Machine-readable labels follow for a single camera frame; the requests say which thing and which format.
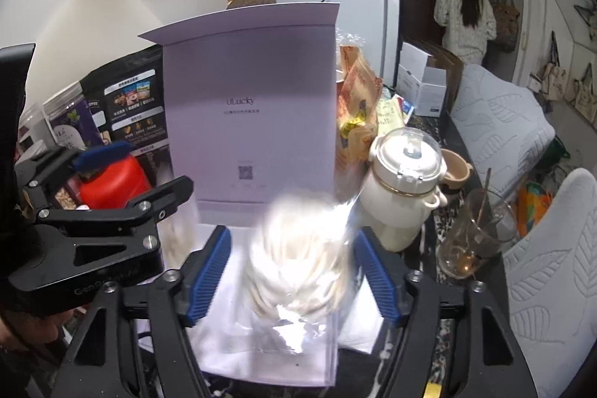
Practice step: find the pale yellow packet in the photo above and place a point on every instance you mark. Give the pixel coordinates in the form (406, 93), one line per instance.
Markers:
(389, 116)

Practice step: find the lavender gift box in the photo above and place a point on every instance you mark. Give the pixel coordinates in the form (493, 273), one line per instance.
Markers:
(252, 99)

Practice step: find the purple label jar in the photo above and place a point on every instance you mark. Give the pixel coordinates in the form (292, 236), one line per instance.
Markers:
(70, 123)

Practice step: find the patterned tote bag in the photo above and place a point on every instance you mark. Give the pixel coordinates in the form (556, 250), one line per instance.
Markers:
(506, 20)

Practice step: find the white ceramic lidded pot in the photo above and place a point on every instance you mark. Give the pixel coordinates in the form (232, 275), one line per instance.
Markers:
(396, 202)

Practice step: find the clear plastic jar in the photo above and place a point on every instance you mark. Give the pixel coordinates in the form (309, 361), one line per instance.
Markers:
(35, 132)

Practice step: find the clear drinking glass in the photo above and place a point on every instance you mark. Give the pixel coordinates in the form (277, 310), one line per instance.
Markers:
(466, 239)

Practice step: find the flattened brown cardboard boxes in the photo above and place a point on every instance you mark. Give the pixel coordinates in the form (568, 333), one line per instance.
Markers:
(450, 71)

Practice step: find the yellow snack bag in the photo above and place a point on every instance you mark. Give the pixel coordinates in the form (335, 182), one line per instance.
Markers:
(354, 146)

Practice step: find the metal straw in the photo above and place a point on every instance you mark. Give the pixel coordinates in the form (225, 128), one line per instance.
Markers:
(484, 193)

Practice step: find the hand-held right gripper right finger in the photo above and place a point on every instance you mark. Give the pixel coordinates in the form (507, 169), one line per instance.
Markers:
(378, 281)

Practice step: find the canvas tote bag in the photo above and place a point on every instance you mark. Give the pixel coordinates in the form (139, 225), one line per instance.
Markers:
(586, 97)
(552, 76)

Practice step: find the white round pastry packet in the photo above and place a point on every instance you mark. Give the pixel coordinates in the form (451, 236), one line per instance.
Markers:
(298, 258)

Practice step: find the beige ceramic cup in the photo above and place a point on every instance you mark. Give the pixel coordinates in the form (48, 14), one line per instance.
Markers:
(454, 174)

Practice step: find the white foam board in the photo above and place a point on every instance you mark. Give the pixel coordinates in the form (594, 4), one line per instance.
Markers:
(93, 20)

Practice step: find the white fridge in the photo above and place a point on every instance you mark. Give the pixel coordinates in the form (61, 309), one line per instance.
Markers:
(364, 6)

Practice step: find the red plastic bottle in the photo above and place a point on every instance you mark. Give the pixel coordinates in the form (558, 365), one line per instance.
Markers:
(112, 183)

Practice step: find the blue and white packet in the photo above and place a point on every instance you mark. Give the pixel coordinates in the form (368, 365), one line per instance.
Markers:
(408, 109)

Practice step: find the orange and green bag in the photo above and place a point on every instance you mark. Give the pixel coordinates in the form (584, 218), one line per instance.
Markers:
(534, 204)

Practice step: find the orange snack bag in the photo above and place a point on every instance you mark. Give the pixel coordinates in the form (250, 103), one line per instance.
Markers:
(359, 85)

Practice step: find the black snack bag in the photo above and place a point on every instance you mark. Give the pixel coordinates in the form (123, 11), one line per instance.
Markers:
(130, 99)

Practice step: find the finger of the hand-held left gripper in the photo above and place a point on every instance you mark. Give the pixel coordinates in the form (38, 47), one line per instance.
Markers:
(102, 155)
(158, 200)

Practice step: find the white quilted chair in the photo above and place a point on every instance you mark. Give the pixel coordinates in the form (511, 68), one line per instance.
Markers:
(499, 123)
(555, 286)

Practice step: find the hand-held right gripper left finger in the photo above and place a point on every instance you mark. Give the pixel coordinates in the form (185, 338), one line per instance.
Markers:
(210, 276)

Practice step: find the white cardboard box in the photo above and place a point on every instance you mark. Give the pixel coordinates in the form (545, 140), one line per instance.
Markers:
(419, 85)

